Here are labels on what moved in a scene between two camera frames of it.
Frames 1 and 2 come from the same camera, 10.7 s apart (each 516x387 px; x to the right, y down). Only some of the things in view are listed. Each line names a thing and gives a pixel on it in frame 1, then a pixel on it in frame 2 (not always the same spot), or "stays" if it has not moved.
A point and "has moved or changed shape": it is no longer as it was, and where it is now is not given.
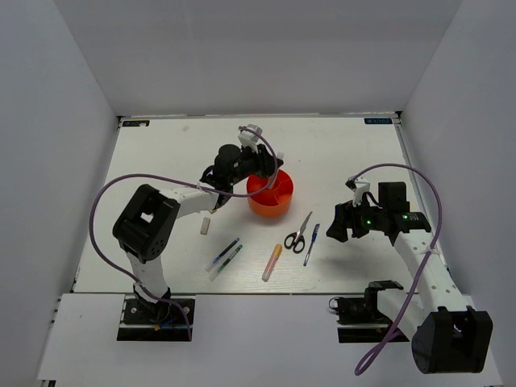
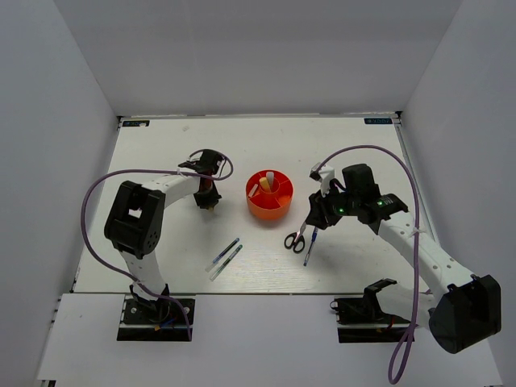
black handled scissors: x=297 y=241 stays
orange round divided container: x=275 y=201 stays
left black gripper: x=264 y=159 -> x=203 y=202
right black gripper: x=347 y=213 -> x=319 y=208
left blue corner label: x=135 y=122 stays
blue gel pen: x=221 y=256 stays
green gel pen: x=226 y=263 stays
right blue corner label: x=377 y=121 stays
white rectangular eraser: x=205 y=226 -> x=252 y=190
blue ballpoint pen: x=312 y=244 stays
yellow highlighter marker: x=272 y=262 has moved or changed shape
